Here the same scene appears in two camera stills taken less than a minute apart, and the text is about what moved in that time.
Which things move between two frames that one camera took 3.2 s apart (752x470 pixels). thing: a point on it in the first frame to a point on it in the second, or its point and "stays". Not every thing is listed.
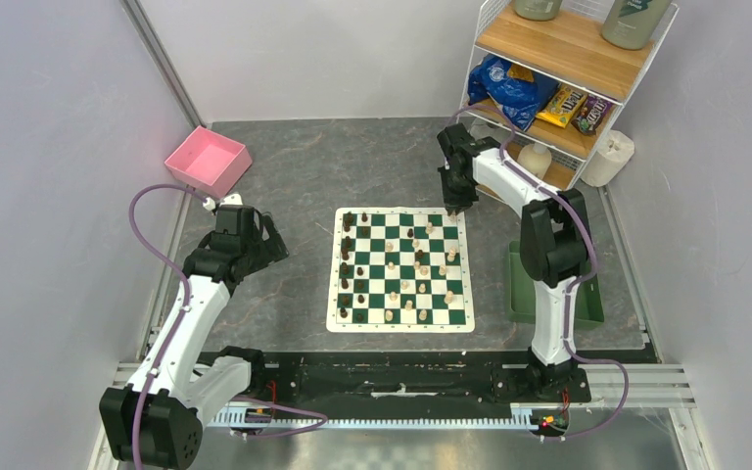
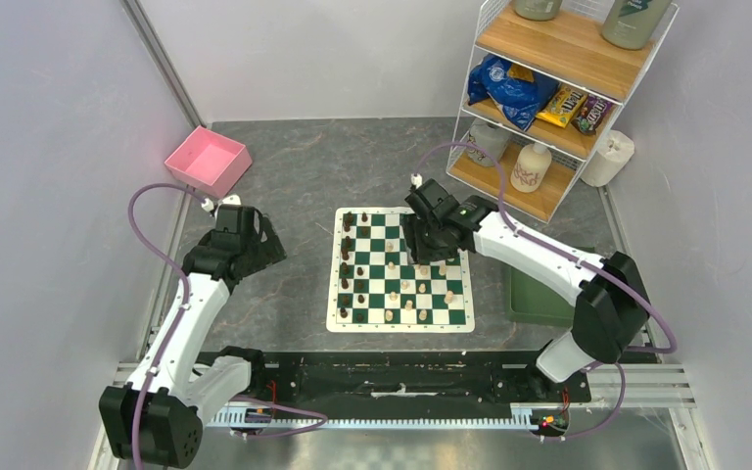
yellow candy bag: x=562 y=106 stays
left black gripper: x=271 y=249 stays
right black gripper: x=462 y=202 to x=412 y=227
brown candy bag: x=592 y=114 stays
